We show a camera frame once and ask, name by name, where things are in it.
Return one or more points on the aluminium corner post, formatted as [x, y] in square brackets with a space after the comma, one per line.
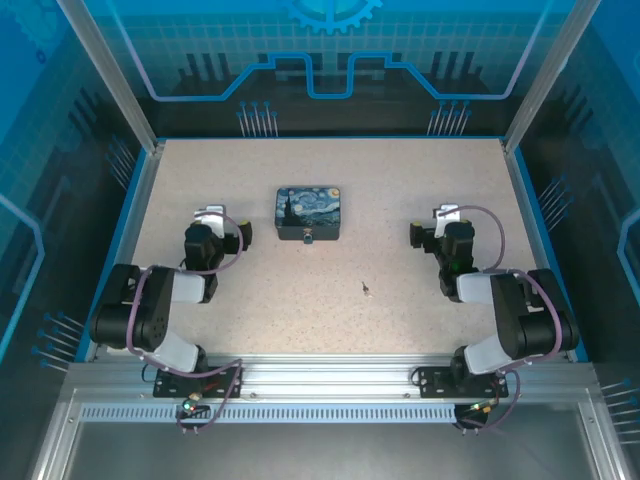
[537, 95]
[125, 95]

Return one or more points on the connector with green light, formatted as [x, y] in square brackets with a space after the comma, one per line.
[192, 406]
[482, 407]

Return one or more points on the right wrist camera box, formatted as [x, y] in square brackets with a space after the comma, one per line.
[447, 215]

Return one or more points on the aluminium front rail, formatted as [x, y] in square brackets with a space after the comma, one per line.
[325, 375]

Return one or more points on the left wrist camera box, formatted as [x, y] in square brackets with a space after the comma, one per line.
[212, 217]

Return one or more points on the aluminium side rail blue trim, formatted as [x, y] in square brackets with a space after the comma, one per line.
[140, 210]
[525, 210]

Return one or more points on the starry night tin box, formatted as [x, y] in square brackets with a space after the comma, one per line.
[307, 207]

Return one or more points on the grey metal shelf panel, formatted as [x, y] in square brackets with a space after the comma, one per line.
[325, 450]

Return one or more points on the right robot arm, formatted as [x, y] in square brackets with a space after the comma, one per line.
[475, 289]

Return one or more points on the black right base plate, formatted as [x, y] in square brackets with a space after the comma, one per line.
[435, 385]

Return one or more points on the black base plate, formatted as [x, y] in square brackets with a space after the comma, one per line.
[172, 387]
[435, 385]

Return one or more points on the aluminium lower frame rail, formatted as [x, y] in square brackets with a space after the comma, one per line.
[55, 440]
[602, 440]

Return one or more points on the small padlock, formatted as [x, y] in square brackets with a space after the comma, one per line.
[308, 237]

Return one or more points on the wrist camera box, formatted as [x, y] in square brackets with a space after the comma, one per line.
[447, 215]
[212, 217]

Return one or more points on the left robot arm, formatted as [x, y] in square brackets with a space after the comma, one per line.
[185, 287]

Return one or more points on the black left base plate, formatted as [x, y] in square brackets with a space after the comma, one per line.
[172, 387]

